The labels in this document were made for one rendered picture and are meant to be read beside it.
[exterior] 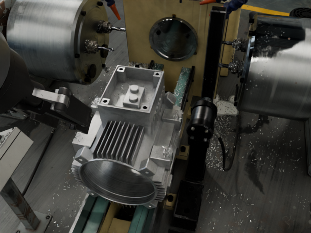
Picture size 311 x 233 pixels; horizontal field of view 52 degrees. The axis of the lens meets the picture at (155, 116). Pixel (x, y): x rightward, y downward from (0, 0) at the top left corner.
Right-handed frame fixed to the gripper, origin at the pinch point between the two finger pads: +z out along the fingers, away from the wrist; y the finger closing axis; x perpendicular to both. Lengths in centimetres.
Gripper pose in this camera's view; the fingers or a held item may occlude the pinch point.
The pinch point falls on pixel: (64, 118)
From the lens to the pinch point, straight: 51.0
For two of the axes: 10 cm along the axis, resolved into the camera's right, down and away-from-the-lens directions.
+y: -9.7, -1.7, 1.9
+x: -2.1, 9.6, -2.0
